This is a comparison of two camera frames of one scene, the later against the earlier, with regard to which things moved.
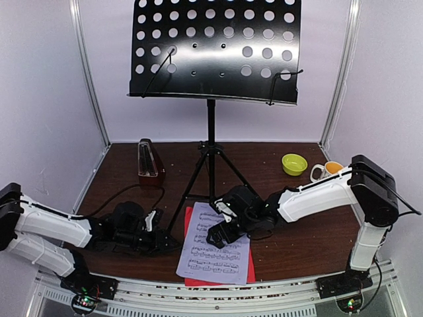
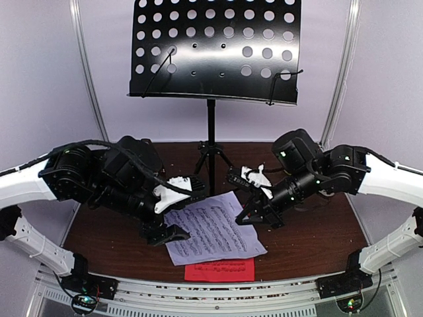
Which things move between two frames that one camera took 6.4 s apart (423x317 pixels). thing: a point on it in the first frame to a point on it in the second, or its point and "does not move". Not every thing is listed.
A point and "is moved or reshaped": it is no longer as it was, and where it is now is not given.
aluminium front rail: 380,295 does not move
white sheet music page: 201,259 is moved or reshaped
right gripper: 214,231 to 258,201
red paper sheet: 195,281 to 236,270
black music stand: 236,50 does not move
